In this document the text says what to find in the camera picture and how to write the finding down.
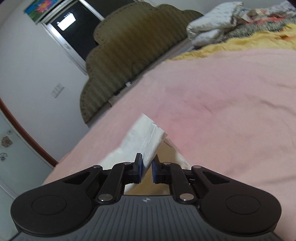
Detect white textured pants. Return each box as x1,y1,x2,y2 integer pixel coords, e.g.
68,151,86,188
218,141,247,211
100,114,191,196

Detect glass wardrobe door with flowers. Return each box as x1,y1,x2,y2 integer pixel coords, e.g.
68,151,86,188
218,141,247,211
0,113,53,240

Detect pink bed sheet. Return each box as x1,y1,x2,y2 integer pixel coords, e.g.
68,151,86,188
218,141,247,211
47,49,295,211

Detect olive green tufted headboard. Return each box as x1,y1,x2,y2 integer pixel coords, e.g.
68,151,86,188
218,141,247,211
80,2,202,123

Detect yellow patterned blanket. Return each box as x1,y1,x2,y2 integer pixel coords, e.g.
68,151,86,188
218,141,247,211
173,1,295,60

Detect colourful flower picture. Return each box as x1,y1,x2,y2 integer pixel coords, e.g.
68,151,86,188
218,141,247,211
24,0,62,21

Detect white wall socket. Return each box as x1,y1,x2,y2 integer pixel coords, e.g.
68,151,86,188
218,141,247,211
51,83,64,98

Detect brown wooden door frame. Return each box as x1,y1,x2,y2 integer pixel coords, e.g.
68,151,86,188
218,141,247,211
0,99,58,167

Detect dark window with white frame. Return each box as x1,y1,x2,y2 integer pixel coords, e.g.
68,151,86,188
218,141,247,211
41,0,134,73

